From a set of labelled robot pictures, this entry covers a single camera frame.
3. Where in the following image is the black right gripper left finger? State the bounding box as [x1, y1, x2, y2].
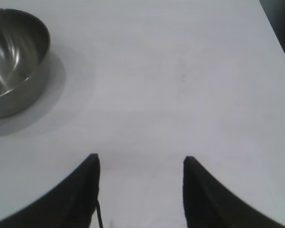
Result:
[0, 153, 101, 228]

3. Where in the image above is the thin black right gripper cable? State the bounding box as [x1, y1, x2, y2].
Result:
[95, 199, 105, 228]

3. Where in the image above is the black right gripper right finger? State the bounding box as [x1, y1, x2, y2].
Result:
[183, 155, 285, 228]

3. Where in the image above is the stainless steel mixing bowl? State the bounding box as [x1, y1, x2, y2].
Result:
[0, 8, 51, 120]

